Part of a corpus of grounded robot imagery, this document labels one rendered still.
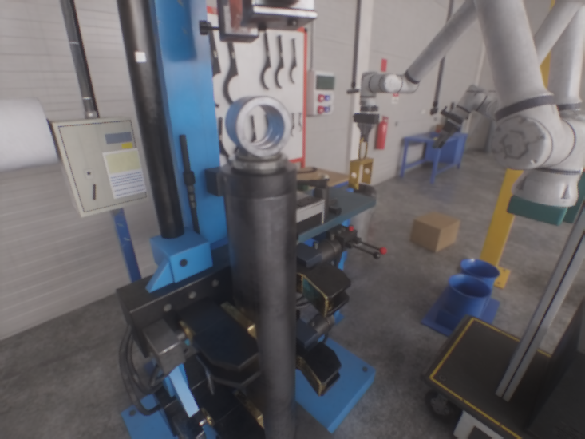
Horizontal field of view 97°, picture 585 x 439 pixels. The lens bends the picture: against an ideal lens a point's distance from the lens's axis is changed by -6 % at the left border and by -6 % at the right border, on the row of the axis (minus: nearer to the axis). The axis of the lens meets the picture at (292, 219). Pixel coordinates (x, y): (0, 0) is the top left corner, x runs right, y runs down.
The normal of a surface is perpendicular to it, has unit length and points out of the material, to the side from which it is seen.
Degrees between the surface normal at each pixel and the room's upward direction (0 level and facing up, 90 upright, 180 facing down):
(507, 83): 89
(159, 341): 0
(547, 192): 68
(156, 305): 90
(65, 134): 90
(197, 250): 90
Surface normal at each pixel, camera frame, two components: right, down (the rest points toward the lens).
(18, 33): 0.71, 0.29
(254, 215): -0.09, 0.41
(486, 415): 0.00, -0.91
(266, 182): 0.23, 0.40
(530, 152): -0.86, 0.30
